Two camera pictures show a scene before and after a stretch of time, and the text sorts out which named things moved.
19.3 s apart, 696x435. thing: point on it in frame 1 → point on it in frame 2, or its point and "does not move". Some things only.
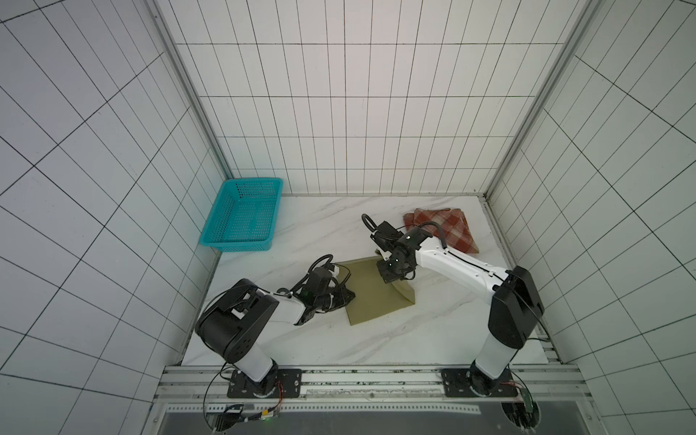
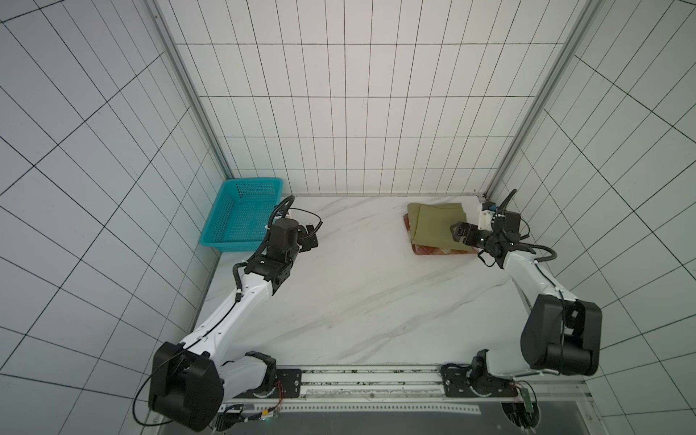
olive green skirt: [372, 292] → [430, 225]
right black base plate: [468, 382] does not move
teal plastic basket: [244, 217] does not move
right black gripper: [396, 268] → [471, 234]
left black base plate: [285, 383] does not move
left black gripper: [342, 292] → [305, 244]
